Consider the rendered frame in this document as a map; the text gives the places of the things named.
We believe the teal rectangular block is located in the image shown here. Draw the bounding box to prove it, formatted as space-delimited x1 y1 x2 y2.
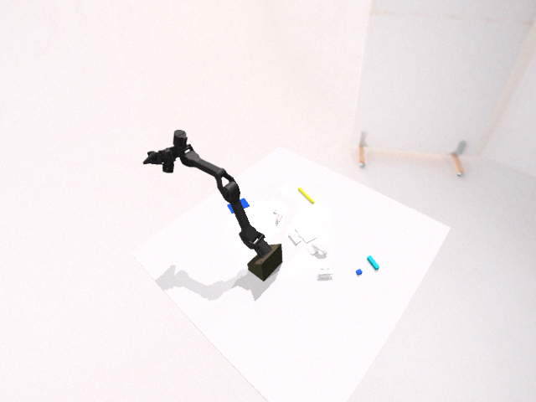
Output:
367 256 379 270

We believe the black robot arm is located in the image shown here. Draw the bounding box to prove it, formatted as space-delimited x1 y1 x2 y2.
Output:
173 130 272 258

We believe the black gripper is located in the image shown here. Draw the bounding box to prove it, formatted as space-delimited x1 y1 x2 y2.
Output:
142 147 177 165

